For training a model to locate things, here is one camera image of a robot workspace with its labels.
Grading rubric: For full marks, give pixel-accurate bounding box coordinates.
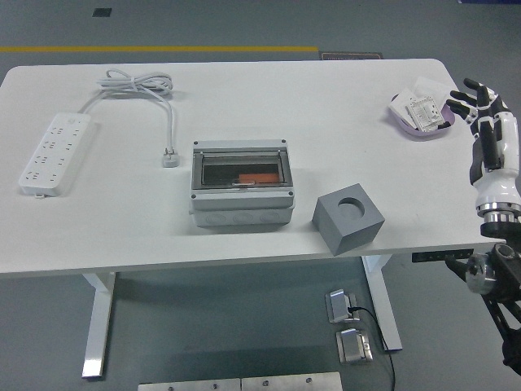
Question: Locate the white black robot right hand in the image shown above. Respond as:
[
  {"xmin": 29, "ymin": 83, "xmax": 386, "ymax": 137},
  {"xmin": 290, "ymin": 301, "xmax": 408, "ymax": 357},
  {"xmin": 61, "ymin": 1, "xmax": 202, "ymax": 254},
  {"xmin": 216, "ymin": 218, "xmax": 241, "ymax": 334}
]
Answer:
[{"xmin": 445, "ymin": 77, "xmax": 521, "ymax": 211}]

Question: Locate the orange cylindrical battery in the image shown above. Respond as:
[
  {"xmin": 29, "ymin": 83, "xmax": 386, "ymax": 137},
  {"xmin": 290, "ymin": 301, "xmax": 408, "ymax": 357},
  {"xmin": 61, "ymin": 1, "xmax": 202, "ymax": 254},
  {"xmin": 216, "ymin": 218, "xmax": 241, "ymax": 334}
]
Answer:
[{"xmin": 238, "ymin": 173, "xmax": 280, "ymax": 185}]

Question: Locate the transparent hinged box lid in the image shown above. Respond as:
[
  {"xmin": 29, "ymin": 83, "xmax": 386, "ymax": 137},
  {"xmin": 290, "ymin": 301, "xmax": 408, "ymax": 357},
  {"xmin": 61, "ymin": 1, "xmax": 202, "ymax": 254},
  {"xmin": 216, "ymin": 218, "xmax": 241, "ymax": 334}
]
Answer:
[{"xmin": 191, "ymin": 148, "xmax": 292, "ymax": 191}]

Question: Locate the white card box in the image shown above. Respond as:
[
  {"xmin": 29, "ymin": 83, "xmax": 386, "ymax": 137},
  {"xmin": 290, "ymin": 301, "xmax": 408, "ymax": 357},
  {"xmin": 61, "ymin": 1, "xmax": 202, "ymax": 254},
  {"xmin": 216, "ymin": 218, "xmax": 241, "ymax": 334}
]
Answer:
[{"xmin": 388, "ymin": 90, "xmax": 417, "ymax": 123}]

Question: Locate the grey block battery holder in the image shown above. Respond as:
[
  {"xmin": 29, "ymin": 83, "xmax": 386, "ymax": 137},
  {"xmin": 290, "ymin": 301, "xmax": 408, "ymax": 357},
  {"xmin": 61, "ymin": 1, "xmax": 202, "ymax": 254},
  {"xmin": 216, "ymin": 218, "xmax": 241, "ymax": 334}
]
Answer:
[{"xmin": 312, "ymin": 182, "xmax": 386, "ymax": 257}]

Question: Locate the grey plastic junction box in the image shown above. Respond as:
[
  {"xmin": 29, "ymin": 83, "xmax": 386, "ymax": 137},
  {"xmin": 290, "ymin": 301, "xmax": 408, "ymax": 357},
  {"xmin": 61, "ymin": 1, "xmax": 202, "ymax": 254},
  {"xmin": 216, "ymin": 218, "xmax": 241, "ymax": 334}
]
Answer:
[{"xmin": 189, "ymin": 138, "xmax": 296, "ymax": 228}]

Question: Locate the purple plastic tray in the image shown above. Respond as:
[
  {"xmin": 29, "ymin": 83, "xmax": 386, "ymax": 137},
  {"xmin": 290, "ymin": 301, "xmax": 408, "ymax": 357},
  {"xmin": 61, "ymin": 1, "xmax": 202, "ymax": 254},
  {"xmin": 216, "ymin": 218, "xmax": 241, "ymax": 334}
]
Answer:
[{"xmin": 385, "ymin": 92, "xmax": 457, "ymax": 142}]

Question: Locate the clear plastic bag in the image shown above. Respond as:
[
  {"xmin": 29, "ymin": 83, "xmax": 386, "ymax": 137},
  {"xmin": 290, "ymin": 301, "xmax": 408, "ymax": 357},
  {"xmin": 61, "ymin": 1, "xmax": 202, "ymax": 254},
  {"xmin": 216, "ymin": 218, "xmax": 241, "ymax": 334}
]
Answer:
[{"xmin": 413, "ymin": 76, "xmax": 449, "ymax": 107}]

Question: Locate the black table control panel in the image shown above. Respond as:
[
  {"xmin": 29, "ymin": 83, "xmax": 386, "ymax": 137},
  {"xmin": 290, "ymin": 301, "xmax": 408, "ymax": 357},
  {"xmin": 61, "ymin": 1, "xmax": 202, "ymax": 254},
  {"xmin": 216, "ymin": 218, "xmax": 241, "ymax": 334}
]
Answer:
[{"xmin": 411, "ymin": 248, "xmax": 475, "ymax": 263}]

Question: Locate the white table leg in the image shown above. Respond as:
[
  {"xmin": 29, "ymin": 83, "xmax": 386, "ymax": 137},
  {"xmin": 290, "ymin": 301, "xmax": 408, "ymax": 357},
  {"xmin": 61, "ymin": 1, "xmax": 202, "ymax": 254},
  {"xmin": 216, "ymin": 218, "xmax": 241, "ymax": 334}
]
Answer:
[
  {"xmin": 81, "ymin": 271, "xmax": 117, "ymax": 380},
  {"xmin": 361, "ymin": 255, "xmax": 404, "ymax": 352}
]

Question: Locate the dark floor mat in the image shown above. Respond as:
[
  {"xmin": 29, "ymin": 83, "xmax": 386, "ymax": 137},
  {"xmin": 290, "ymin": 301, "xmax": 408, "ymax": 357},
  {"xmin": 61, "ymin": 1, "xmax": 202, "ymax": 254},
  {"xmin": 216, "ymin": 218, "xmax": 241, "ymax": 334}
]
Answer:
[{"xmin": 320, "ymin": 51, "xmax": 383, "ymax": 62}]

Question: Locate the silver foot pedal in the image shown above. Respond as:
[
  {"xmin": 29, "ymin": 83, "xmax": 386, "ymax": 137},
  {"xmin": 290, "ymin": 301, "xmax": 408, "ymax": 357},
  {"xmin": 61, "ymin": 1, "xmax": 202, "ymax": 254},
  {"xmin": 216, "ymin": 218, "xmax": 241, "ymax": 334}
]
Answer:
[
  {"xmin": 324, "ymin": 288, "xmax": 360, "ymax": 325},
  {"xmin": 335, "ymin": 327, "xmax": 374, "ymax": 365}
]

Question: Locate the grey metal plate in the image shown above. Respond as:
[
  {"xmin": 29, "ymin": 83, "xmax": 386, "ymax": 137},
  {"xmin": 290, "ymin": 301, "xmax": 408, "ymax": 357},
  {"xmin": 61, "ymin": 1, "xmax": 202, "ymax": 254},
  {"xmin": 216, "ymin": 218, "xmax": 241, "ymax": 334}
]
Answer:
[{"xmin": 137, "ymin": 377, "xmax": 242, "ymax": 391}]

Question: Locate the white power strip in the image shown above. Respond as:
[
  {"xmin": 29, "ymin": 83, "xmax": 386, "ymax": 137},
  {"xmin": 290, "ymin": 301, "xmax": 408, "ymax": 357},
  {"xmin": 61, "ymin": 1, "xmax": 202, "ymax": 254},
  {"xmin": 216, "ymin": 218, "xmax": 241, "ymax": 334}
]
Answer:
[{"xmin": 18, "ymin": 112, "xmax": 99, "ymax": 200}]

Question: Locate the white printed switch panel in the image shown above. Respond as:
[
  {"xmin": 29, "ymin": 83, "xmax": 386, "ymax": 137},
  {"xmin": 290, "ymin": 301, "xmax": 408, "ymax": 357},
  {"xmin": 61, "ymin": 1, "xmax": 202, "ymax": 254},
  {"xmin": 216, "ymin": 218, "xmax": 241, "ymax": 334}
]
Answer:
[{"xmin": 405, "ymin": 95, "xmax": 444, "ymax": 134}]

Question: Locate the black pedal cable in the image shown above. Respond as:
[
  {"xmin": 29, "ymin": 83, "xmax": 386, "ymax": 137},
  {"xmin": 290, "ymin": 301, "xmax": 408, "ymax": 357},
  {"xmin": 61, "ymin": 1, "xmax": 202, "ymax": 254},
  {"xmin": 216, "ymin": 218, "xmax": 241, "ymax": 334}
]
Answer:
[{"xmin": 348, "ymin": 305, "xmax": 398, "ymax": 391}]

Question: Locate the white power cord with plug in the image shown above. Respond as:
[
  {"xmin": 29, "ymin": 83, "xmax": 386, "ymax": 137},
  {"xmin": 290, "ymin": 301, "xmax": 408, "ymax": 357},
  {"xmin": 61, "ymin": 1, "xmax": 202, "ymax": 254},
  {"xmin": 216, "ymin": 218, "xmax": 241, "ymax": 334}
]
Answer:
[{"xmin": 77, "ymin": 68, "xmax": 181, "ymax": 169}]

